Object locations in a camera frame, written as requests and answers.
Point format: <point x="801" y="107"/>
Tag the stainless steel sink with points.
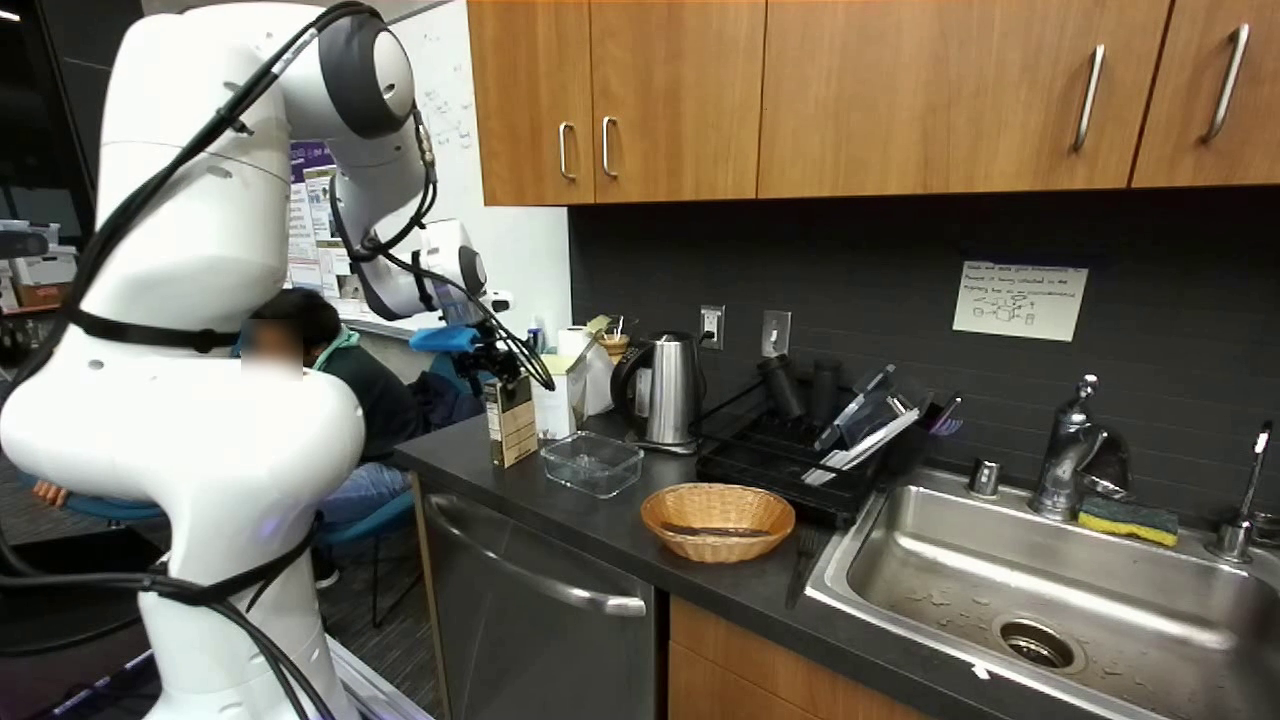
<point x="1108" y="625"/>

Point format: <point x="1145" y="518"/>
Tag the yellow green sponge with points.
<point x="1131" y="521"/>

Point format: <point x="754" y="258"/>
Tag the seated person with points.
<point x="238" y="421"/>

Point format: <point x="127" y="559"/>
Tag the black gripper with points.
<point x="494" y="358"/>

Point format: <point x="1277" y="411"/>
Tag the black dish rack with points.
<point x="821" y="440"/>

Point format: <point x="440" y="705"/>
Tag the white paper wall sign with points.
<point x="1026" y="302"/>

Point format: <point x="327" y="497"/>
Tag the wooden lower cabinet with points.
<point x="721" y="669"/>

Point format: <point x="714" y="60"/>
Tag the stainless steel dishwasher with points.
<point x="535" y="631"/>

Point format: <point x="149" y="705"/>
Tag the wooden upper cabinets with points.
<point x="637" y="102"/>

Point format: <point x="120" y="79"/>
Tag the blue office chair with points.
<point x="371" y="524"/>

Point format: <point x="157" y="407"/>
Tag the chrome sink faucet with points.
<point x="1072" y="440"/>

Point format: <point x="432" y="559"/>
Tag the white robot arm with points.
<point x="195" y="200"/>

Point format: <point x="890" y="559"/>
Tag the clear glass container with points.
<point x="592" y="465"/>

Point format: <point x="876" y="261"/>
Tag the woven wicker basket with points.
<point x="718" y="521"/>

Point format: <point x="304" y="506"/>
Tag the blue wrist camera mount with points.
<point x="444" y="342"/>

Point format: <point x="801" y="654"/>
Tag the stainless steel kettle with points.
<point x="658" y="390"/>

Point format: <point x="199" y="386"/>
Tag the small side faucet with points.
<point x="1235" y="537"/>

